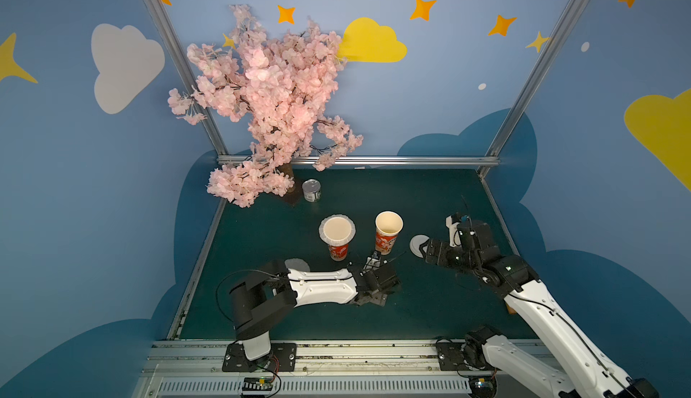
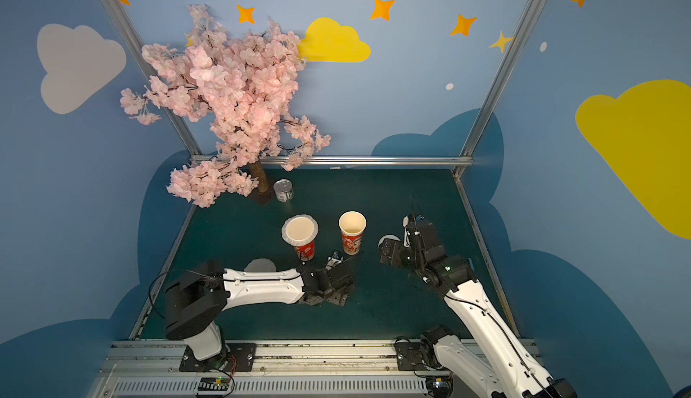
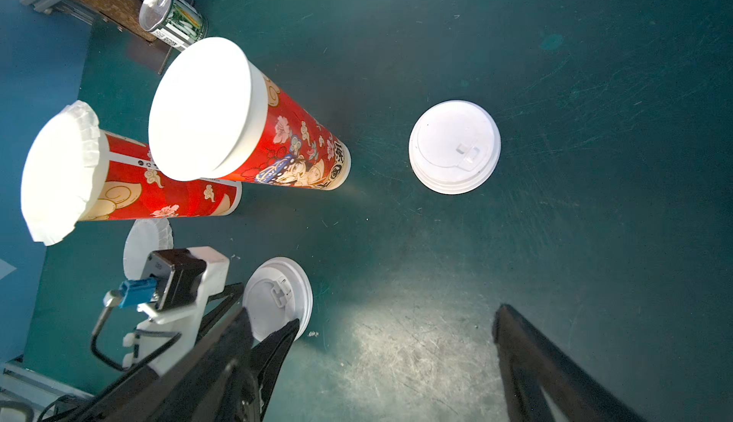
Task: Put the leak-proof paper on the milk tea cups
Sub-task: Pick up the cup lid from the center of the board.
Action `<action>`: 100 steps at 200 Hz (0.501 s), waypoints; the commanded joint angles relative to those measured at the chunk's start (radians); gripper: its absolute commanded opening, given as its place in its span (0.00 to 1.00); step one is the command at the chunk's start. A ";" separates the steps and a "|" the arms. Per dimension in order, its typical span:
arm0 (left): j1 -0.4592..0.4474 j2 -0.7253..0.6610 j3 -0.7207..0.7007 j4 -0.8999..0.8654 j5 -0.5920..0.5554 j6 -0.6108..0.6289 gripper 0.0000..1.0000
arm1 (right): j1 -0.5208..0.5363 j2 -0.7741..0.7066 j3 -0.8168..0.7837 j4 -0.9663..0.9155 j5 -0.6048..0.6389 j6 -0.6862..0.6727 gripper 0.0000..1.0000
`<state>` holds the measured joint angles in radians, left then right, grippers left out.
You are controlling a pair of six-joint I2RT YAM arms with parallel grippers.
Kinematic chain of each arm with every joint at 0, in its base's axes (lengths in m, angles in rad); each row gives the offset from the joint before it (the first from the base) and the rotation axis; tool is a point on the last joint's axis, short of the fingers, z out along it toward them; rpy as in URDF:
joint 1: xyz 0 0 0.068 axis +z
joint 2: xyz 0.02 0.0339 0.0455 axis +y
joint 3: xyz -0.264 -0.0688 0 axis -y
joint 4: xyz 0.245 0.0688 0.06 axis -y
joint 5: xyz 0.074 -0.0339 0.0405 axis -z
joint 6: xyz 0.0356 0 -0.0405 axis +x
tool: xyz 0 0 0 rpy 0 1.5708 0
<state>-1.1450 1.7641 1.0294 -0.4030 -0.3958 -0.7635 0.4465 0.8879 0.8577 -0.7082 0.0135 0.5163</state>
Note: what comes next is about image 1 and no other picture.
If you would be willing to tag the aluminium frame post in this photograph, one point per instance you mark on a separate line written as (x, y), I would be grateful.
(168, 34)
(566, 22)

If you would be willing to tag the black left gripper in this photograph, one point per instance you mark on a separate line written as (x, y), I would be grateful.
(372, 277)

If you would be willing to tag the aluminium frame right post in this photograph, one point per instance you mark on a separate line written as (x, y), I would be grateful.
(566, 22)

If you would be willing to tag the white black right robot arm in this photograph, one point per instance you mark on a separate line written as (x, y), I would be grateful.
(584, 371)

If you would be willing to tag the white lid at right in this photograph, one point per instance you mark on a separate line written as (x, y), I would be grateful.
(415, 242)

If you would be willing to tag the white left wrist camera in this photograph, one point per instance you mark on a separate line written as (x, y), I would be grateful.
(373, 261)

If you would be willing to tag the small green circuit board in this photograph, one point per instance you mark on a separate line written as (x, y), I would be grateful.
(257, 385)

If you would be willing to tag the small silver tin can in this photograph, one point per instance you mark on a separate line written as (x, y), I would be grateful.
(311, 190)

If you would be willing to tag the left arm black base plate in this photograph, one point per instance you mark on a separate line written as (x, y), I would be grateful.
(280, 359)

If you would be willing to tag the aluminium frame back bar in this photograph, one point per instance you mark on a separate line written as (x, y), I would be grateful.
(406, 161)

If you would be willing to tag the translucent paper sheet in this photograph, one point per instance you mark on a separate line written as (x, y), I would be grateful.
(337, 230)
(297, 264)

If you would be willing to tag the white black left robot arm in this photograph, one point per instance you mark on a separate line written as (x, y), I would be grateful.
(255, 301)

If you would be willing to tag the red paper cup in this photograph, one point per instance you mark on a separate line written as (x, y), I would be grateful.
(388, 225)
(338, 253)

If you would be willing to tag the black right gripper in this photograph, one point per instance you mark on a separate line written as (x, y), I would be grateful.
(442, 252)

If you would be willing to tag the aluminium frame left post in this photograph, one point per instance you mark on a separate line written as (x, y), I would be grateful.
(168, 34)

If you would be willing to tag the pink cherry blossom tree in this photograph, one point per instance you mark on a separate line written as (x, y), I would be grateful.
(283, 85)

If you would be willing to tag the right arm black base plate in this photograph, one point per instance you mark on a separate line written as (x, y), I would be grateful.
(461, 356)

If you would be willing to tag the aluminium front rail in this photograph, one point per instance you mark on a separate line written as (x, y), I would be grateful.
(377, 368)

